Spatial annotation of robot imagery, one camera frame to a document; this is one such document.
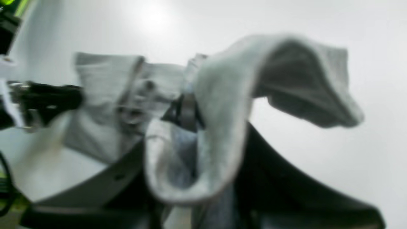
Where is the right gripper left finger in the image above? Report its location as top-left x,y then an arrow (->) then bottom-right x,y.
20,95 -> 197,229

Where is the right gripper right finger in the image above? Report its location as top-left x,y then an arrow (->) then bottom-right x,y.
235,123 -> 386,229

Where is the grey long sleeve shirt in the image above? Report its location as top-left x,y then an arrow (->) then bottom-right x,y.
64,34 -> 364,229

